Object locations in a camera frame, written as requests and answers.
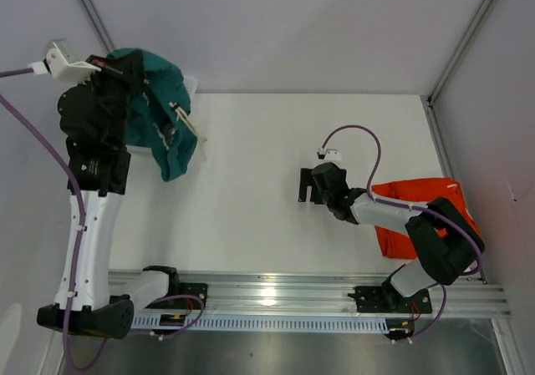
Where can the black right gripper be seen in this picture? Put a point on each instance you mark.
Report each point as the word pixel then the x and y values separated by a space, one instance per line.
pixel 307 179

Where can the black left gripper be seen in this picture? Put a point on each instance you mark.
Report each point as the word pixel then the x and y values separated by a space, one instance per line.
pixel 125 69

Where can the green shorts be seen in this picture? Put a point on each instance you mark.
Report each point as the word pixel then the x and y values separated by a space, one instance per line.
pixel 154 124

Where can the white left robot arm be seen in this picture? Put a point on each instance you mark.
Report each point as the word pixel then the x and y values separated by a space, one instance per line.
pixel 83 305

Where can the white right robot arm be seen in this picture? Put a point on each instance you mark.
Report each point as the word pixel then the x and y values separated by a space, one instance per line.
pixel 423 222

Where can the white plastic basket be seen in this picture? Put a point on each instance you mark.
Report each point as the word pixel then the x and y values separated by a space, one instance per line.
pixel 191 84

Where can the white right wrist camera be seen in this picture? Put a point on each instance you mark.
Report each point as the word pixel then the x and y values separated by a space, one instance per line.
pixel 329 154

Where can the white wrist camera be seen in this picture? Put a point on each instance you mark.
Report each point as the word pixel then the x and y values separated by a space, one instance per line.
pixel 62 64
pixel 329 154

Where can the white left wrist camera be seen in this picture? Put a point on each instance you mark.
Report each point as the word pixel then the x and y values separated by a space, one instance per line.
pixel 62 64

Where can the aluminium corner post left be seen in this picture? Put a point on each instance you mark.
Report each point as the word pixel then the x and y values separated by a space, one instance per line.
pixel 96 22

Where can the aluminium corner post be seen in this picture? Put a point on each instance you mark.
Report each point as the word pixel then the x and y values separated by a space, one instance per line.
pixel 96 22
pixel 474 26

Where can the aluminium corner post right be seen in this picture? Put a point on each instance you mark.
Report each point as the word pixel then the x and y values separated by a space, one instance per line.
pixel 474 26

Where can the white slotted cable duct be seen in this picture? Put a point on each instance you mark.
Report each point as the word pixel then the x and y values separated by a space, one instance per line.
pixel 166 322

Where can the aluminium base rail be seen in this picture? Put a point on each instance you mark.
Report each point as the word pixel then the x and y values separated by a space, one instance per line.
pixel 327 295

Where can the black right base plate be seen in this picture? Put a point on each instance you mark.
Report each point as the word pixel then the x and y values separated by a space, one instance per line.
pixel 382 299

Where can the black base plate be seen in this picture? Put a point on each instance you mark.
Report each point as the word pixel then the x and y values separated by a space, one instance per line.
pixel 188 289
pixel 382 299

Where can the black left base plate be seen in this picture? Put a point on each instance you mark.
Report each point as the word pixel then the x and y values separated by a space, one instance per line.
pixel 188 289

